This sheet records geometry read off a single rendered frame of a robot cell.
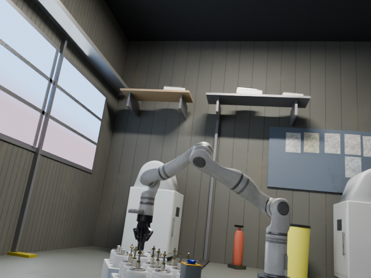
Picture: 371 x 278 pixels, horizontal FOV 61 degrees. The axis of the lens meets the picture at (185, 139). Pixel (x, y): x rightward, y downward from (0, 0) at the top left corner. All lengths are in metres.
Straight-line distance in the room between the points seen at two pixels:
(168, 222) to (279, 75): 2.86
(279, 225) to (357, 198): 2.78
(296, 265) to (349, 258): 0.58
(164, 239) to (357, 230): 2.19
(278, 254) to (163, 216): 2.73
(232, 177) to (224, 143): 3.51
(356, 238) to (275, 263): 2.70
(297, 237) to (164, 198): 1.67
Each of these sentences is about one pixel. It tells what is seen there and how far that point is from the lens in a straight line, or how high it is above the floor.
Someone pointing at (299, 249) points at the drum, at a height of 0.33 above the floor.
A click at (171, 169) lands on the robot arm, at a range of 1.44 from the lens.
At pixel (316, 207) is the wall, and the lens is 4.82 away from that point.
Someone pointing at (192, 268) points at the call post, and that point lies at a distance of 1.40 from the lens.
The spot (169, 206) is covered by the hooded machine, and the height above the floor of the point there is 0.66.
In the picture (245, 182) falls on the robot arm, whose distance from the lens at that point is 1.40.
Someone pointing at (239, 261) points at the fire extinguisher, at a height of 0.10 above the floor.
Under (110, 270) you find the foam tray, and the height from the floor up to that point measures 0.17.
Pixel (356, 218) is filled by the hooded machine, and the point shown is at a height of 0.74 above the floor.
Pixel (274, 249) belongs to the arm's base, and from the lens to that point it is 1.46.
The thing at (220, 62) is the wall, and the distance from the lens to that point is 5.41.
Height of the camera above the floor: 0.47
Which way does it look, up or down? 15 degrees up
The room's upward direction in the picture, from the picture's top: 7 degrees clockwise
